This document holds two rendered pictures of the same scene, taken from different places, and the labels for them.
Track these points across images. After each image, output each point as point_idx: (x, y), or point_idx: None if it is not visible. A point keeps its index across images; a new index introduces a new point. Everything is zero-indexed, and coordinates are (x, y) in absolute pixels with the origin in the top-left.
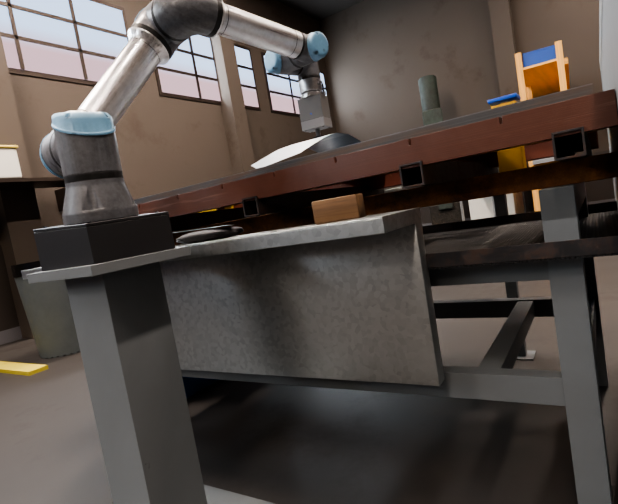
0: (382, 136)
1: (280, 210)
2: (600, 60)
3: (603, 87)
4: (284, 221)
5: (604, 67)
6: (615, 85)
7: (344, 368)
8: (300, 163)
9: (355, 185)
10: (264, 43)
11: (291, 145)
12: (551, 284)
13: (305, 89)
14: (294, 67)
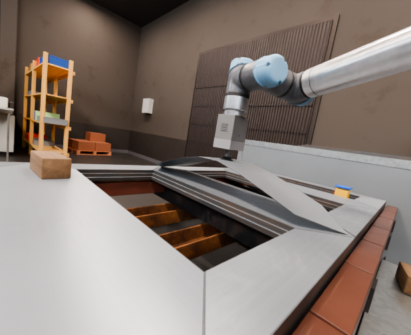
0: (376, 212)
1: None
2: (258, 145)
3: (248, 153)
4: None
5: (296, 162)
6: (399, 207)
7: None
8: (364, 230)
9: (163, 185)
10: (362, 83)
11: (235, 167)
12: None
13: (245, 109)
14: (280, 94)
